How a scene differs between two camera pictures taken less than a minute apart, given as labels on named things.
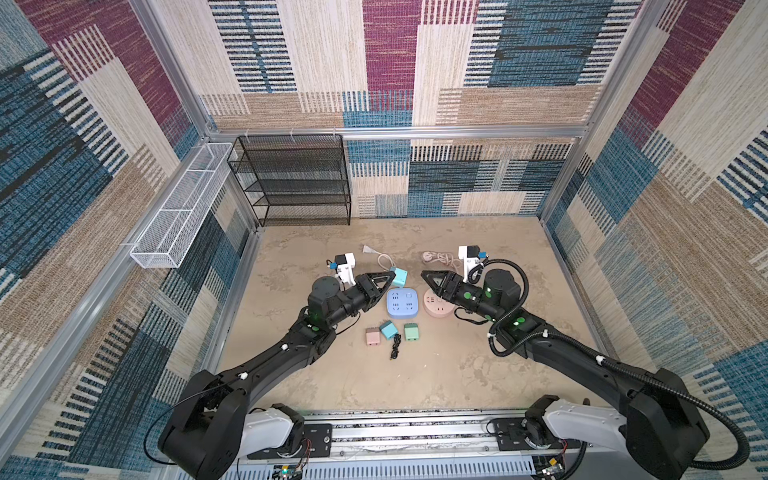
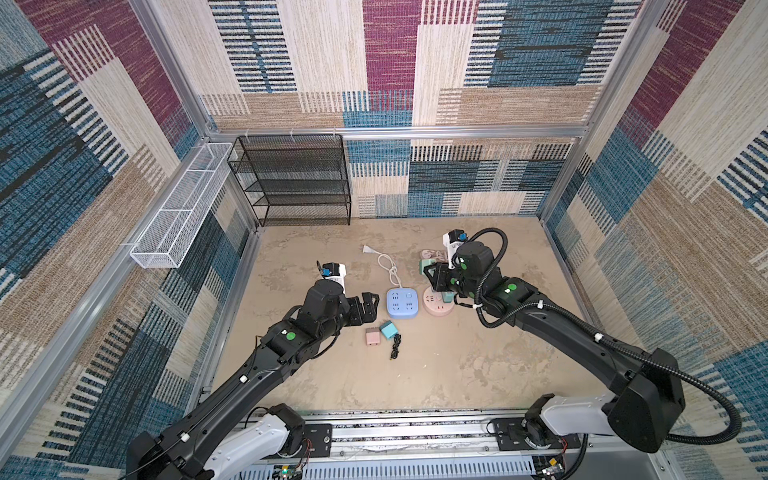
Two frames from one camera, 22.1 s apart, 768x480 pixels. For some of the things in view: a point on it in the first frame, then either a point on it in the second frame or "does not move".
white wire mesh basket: x=172 y=231 does not move
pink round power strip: x=436 y=306 does not move
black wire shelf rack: x=294 y=176 does not move
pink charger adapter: x=373 y=336 does not move
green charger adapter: x=411 y=331 to x=424 y=263
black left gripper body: x=355 y=299 to x=353 y=316
